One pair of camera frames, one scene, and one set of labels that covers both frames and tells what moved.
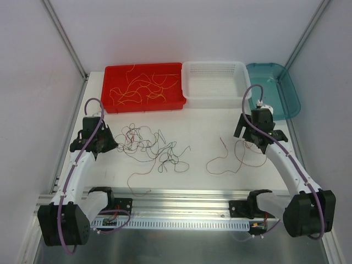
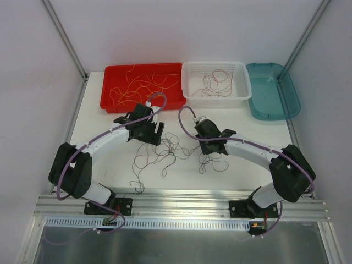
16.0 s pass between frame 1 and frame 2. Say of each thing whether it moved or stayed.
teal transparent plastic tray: stayed
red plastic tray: stayed
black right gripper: moved
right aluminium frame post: stayed
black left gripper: moved
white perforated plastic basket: stayed
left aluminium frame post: stayed
